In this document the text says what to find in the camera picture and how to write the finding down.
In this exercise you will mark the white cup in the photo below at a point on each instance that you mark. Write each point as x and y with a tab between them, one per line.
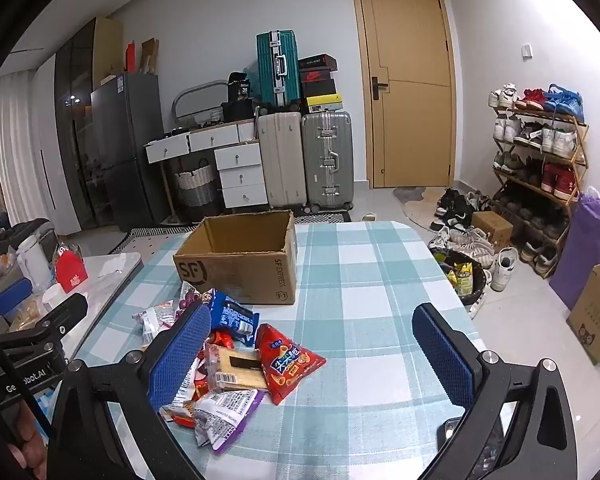
32	260

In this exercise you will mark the person's left hand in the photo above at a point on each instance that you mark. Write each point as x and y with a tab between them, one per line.
27	442

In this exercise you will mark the pile of loose shoes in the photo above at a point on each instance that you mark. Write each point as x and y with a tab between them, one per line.
460	217

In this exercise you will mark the small cardboard box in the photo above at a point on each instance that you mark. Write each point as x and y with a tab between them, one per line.
492	230

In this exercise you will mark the dark glass cabinet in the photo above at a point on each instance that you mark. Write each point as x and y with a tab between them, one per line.
75	110

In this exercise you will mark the white drawer desk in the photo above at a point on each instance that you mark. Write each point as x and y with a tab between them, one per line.
240	177

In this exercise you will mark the black trash bin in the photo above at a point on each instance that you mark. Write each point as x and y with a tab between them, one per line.
460	275

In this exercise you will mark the wooden shoe rack with shoes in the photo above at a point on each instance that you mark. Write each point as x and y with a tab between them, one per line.
560	142

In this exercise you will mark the grey side table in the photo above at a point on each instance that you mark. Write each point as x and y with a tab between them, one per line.
110	285

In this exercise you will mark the clear bread bag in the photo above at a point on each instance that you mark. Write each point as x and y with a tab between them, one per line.
25	312

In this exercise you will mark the blue cookie packet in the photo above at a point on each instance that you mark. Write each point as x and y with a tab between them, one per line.
230	317

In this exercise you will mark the beige door mat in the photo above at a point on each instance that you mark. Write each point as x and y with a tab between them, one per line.
420	210

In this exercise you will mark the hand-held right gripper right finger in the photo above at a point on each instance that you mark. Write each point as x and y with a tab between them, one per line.
442	355

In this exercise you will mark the red white snack packet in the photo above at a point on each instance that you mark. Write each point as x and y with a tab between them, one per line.
152	322

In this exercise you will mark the oval vanity mirror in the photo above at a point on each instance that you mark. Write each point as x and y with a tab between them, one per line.
200	91

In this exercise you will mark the red flat box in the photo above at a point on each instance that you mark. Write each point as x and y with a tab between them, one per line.
130	57

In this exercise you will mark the black printed bag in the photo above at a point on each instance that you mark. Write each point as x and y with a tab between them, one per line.
239	87

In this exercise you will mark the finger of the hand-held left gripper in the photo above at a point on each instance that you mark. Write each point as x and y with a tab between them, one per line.
62	312
12	299

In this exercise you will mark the red triangular chip packet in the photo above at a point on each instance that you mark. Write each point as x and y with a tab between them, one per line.
282	365

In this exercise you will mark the white curtain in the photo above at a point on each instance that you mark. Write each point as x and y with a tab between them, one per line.
17	150

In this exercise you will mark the grey white laundry basket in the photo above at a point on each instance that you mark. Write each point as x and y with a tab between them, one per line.
195	185

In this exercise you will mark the red cookie packet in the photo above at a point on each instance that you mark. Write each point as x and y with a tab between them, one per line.
221	338
178	414

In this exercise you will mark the purple grape candy packet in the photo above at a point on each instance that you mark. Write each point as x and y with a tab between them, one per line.
192	300

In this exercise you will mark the beige suitcase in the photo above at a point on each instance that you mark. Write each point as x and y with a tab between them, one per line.
280	160

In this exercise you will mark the white purple snack packet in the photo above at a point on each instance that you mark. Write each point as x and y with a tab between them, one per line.
225	412

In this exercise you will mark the grey refrigerator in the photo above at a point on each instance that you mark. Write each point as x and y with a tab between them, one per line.
125	160

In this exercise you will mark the brown cardboard sheet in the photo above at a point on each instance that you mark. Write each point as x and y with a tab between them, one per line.
149	55

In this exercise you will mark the teal checked tablecloth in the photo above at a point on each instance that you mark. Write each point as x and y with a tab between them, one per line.
355	285

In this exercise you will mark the black storage box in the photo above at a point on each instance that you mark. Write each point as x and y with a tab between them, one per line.
237	111

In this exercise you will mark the teal suitcase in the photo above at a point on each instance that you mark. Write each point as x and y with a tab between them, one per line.
267	75

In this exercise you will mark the black white patterned rug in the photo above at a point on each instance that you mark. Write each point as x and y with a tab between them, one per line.
145	234

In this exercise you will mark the yellow black shoe box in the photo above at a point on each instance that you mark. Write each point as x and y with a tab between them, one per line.
322	103

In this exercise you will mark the brown cardboard box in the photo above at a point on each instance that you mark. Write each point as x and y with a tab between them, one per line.
240	275

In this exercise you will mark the purple paper bag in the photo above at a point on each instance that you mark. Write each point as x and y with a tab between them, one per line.
585	250

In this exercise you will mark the red gift box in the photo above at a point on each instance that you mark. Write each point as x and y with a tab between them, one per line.
72	272

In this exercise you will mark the wooden door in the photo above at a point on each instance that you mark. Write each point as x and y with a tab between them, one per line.
410	85

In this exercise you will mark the clear cracker packet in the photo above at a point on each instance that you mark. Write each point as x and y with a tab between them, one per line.
235	367

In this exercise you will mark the red black shoe box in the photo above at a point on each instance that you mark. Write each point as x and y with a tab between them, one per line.
317	76

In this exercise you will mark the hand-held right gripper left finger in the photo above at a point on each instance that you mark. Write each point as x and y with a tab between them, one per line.
180	355

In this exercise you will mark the silver suitcase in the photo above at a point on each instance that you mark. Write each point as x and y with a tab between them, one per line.
315	160

